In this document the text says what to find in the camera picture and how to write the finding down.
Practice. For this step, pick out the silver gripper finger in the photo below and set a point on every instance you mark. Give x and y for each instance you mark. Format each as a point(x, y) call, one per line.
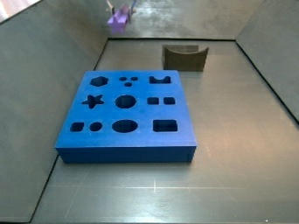
point(110, 7)
point(132, 7)

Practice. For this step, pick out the purple star-profile bar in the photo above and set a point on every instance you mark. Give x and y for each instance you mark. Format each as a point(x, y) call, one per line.
point(118, 19)

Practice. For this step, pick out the dark curved cradle fixture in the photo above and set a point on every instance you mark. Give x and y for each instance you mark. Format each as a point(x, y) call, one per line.
point(184, 58)

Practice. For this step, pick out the blue shape-sorter block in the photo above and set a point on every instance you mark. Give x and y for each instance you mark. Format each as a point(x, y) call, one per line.
point(128, 117)

